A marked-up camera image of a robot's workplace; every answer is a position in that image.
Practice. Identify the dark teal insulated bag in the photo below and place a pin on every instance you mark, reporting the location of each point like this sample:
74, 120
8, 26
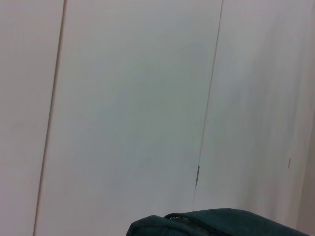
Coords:
221, 223

